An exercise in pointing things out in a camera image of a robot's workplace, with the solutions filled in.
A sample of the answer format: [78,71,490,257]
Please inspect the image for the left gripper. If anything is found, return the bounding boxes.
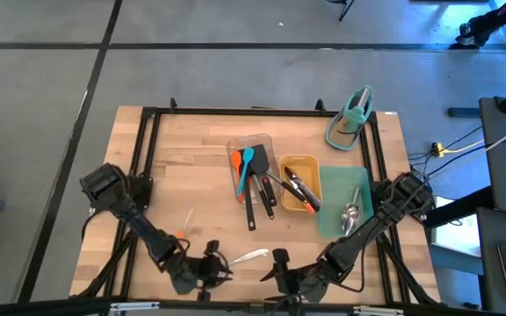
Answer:
[191,240,232,302]

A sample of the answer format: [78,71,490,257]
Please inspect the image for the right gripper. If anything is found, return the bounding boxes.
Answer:
[260,248,331,308]

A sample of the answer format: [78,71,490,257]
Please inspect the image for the black slotted turner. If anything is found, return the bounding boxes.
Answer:
[252,173,276,220]

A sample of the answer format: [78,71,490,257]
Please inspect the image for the knife white orange handle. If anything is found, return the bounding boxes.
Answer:
[290,179,316,215]

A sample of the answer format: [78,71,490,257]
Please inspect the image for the black slotted spoon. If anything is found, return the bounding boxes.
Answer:
[243,173,257,232]

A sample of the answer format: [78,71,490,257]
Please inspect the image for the short black red-marked utensil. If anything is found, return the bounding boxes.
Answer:
[261,175,278,207]

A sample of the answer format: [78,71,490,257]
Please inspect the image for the steel scoop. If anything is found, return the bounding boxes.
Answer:
[340,186,363,237]

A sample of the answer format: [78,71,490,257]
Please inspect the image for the teal silicone spatula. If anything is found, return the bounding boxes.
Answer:
[236,147,256,197]

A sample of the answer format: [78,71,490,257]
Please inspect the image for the long orange spatula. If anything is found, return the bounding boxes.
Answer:
[230,150,243,179]

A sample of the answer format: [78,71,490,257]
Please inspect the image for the small white orange utensil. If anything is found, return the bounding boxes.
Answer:
[176,208,195,241]

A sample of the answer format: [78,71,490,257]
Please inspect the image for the yellow plastic bin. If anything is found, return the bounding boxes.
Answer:
[278,154,323,212]

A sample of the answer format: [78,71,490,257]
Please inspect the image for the teal plastic tray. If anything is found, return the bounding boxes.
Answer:
[317,165,375,240]

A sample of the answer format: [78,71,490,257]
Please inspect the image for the clear plastic bin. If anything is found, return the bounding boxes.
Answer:
[226,133,286,206]

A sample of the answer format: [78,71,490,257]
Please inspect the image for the white panel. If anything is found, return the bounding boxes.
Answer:
[430,196,478,261]

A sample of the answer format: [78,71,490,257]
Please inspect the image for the blue-grey desk foot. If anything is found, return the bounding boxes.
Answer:
[447,106,482,119]

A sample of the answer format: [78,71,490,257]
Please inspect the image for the black chair base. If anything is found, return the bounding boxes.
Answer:
[326,0,356,22]

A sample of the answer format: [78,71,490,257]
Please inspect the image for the person's leg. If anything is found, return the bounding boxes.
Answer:
[450,0,506,49]

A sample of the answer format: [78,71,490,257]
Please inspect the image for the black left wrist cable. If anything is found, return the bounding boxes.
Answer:
[181,239,233,276]

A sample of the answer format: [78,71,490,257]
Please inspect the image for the black aluminium table frame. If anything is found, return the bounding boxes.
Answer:
[69,97,442,308]

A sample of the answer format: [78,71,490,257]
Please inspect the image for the black frame beam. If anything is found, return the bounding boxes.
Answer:
[0,296,416,316]

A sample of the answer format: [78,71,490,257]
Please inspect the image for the yellow cable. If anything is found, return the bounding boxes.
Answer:
[430,139,486,158]

